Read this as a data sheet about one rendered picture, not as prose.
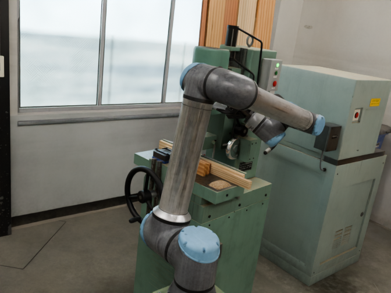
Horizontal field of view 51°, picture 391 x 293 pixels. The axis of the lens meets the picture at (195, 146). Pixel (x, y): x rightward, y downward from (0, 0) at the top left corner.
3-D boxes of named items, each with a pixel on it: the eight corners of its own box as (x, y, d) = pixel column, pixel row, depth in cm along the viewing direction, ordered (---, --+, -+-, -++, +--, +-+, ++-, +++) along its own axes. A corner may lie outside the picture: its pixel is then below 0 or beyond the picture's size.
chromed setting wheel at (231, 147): (222, 160, 208) (226, 137, 205) (237, 156, 217) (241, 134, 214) (227, 162, 206) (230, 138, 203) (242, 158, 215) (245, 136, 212)
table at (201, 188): (118, 165, 216) (119, 155, 214) (162, 157, 237) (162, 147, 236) (201, 210, 177) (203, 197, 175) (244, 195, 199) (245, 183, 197)
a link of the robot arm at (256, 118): (260, 121, 189) (248, 135, 186) (252, 114, 190) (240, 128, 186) (267, 113, 181) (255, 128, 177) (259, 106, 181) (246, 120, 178)
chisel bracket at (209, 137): (187, 150, 208) (189, 134, 206) (205, 146, 218) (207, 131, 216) (197, 154, 204) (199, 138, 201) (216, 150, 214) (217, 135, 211)
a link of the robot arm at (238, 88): (238, 69, 127) (331, 116, 176) (211, 63, 136) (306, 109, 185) (226, 104, 128) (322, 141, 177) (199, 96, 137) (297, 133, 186)
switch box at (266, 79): (257, 89, 212) (262, 57, 208) (267, 88, 219) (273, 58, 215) (267, 91, 208) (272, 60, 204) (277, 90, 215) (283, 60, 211)
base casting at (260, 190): (141, 190, 220) (143, 175, 218) (212, 172, 261) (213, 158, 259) (202, 225, 192) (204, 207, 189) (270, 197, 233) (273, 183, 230)
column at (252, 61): (202, 171, 235) (219, 43, 214) (226, 164, 251) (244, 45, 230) (231, 184, 221) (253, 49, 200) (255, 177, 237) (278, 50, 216)
